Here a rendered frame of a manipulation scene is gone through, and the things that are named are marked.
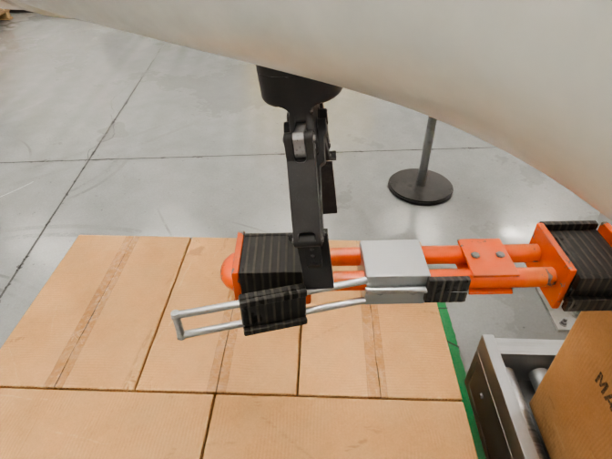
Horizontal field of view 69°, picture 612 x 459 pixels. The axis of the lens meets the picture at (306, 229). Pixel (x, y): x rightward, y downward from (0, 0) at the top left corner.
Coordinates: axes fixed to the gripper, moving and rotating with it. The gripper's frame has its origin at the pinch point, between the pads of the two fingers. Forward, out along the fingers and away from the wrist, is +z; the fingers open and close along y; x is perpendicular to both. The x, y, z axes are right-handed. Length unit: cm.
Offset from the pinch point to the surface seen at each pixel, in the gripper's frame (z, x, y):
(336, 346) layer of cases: 65, 5, 38
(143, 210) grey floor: 100, 125, 169
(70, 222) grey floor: 95, 161, 155
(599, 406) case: 47, -44, 9
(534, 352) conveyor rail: 66, -44, 36
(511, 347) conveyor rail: 66, -39, 37
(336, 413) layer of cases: 66, 5, 19
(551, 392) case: 60, -42, 20
